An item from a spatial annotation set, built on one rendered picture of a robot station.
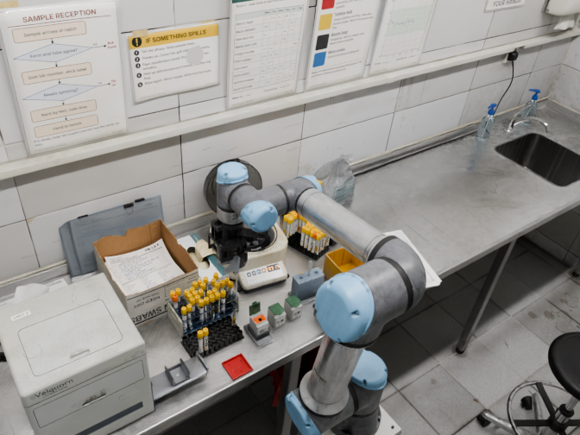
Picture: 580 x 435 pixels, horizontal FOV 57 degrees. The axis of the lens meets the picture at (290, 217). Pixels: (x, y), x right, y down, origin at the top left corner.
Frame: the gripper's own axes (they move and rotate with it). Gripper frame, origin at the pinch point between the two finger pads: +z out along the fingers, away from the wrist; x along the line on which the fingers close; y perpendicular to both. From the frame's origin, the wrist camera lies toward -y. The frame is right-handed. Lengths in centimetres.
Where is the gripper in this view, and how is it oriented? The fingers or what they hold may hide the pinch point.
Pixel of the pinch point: (236, 269)
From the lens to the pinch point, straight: 153.0
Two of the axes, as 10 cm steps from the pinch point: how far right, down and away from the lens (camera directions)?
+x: 5.8, 5.4, -6.0
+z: -0.8, 7.8, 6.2
